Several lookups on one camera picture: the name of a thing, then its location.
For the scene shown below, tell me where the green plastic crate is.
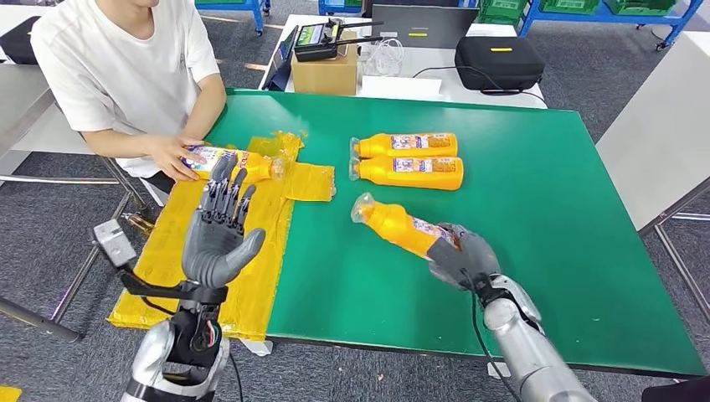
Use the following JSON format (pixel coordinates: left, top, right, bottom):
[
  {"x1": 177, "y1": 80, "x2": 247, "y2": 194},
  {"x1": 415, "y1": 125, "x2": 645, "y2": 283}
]
[
  {"x1": 479, "y1": 0, "x2": 525, "y2": 24},
  {"x1": 540, "y1": 0, "x2": 604, "y2": 14},
  {"x1": 605, "y1": 0, "x2": 679, "y2": 16}
]

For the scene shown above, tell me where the black remote controller with antennas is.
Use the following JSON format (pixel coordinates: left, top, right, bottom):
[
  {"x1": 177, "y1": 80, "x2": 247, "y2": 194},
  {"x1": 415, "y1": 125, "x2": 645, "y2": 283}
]
[{"x1": 292, "y1": 18, "x2": 385, "y2": 63}]

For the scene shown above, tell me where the white tape piece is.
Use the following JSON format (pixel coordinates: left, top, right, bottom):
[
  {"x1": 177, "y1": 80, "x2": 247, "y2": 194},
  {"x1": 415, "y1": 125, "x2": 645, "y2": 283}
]
[{"x1": 239, "y1": 338, "x2": 275, "y2": 358}]

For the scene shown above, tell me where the yellow taped mat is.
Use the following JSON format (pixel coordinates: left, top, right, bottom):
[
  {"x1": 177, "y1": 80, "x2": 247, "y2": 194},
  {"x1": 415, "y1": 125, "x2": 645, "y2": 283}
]
[{"x1": 106, "y1": 130, "x2": 337, "y2": 343}]

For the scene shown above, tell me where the dark blue tablet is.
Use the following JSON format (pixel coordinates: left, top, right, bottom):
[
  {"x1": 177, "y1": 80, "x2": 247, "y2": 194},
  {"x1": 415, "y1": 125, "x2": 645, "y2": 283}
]
[{"x1": 261, "y1": 24, "x2": 301, "y2": 93}]

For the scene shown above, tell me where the brown cardboard box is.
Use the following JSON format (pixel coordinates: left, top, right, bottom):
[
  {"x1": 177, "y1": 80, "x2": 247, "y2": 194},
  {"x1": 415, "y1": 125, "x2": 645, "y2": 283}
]
[{"x1": 291, "y1": 30, "x2": 359, "y2": 96}]

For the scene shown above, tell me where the person's right hand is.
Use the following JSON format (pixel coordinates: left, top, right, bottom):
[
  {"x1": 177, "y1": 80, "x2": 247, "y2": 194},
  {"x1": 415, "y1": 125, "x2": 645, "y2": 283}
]
[{"x1": 145, "y1": 134, "x2": 208, "y2": 183}]

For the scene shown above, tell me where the black power cable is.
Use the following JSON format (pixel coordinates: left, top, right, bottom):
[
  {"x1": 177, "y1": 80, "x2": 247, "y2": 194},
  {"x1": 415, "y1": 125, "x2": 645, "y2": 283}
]
[{"x1": 413, "y1": 65, "x2": 548, "y2": 104}]

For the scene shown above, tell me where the orange detergent bottle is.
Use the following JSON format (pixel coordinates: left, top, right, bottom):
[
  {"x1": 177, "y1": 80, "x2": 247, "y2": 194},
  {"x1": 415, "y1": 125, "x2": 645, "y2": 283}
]
[
  {"x1": 350, "y1": 192, "x2": 461, "y2": 260},
  {"x1": 349, "y1": 131, "x2": 460, "y2": 160},
  {"x1": 182, "y1": 145, "x2": 286, "y2": 184},
  {"x1": 347, "y1": 155, "x2": 465, "y2": 192}
]

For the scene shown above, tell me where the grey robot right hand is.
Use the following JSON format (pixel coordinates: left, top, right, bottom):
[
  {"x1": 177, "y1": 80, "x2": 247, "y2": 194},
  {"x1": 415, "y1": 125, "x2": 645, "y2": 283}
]
[{"x1": 425, "y1": 223, "x2": 503, "y2": 292}]

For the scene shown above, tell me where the black case with yellow label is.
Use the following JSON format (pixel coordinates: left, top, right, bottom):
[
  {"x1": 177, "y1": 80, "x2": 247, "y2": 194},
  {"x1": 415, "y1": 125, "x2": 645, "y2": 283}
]
[
  {"x1": 454, "y1": 35, "x2": 547, "y2": 93},
  {"x1": 0, "y1": 15, "x2": 43, "y2": 66}
]

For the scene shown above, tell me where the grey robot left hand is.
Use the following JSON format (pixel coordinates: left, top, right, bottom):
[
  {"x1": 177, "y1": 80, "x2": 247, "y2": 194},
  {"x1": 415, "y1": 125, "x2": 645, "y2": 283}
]
[{"x1": 182, "y1": 154, "x2": 267, "y2": 290}]

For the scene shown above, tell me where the brass table foot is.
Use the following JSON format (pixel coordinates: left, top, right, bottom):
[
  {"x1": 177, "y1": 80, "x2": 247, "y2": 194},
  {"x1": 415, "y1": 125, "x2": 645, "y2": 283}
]
[{"x1": 121, "y1": 212, "x2": 155, "y2": 235}]

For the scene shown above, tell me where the grey side table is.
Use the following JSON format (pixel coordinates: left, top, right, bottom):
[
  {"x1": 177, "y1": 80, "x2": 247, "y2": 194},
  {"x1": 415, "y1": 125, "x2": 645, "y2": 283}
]
[{"x1": 594, "y1": 30, "x2": 710, "y2": 323}]

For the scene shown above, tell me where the white flat box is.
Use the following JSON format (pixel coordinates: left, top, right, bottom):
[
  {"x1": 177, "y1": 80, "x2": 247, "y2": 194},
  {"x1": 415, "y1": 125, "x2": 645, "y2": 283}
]
[{"x1": 360, "y1": 75, "x2": 443, "y2": 101}]

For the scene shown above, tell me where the white cable bundle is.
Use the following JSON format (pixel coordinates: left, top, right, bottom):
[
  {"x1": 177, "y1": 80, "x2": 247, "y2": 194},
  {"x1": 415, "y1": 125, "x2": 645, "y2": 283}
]
[{"x1": 360, "y1": 37, "x2": 406, "y2": 78}]

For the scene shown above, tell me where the steel side table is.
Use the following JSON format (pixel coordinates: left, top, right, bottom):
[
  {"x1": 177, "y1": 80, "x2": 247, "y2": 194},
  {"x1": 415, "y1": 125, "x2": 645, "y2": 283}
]
[{"x1": 0, "y1": 60, "x2": 151, "y2": 343}]

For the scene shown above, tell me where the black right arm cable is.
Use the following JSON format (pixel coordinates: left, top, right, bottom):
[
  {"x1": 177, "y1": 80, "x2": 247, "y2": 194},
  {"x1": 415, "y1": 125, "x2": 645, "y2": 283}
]
[{"x1": 460, "y1": 271, "x2": 522, "y2": 402}]

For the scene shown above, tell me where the person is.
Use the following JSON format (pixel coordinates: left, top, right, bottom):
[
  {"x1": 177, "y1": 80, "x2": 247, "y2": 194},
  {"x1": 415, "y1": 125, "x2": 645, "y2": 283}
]
[{"x1": 30, "y1": 0, "x2": 229, "y2": 195}]

